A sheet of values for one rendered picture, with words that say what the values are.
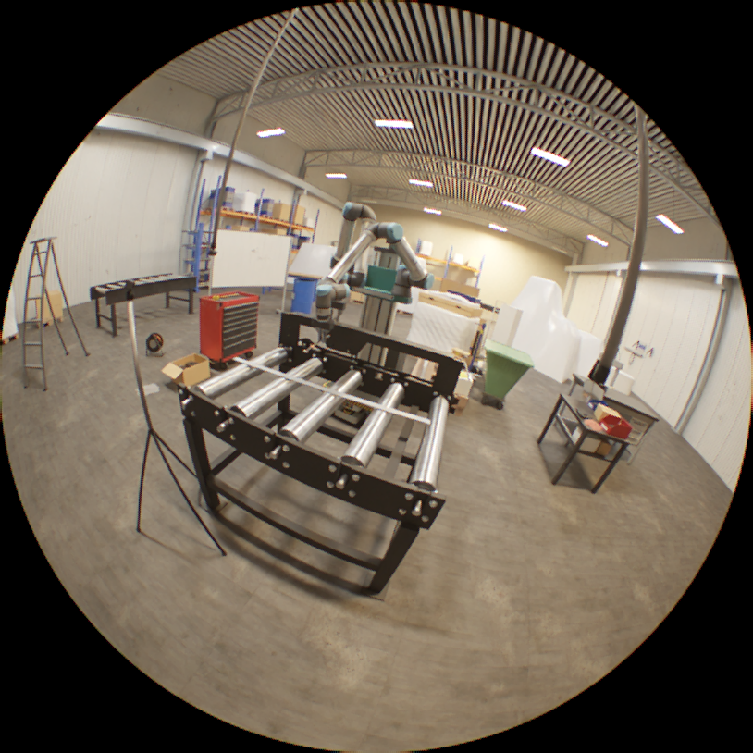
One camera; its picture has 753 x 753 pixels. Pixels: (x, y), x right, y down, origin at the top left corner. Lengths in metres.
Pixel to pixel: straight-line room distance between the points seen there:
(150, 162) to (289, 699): 12.40
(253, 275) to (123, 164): 7.42
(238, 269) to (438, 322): 4.22
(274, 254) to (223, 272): 1.24
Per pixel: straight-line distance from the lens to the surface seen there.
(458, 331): 4.85
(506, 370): 3.95
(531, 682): 2.03
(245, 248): 6.08
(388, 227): 1.83
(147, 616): 1.85
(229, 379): 1.59
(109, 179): 11.16
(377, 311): 2.68
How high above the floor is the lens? 1.61
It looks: 24 degrees down
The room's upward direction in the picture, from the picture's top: 12 degrees clockwise
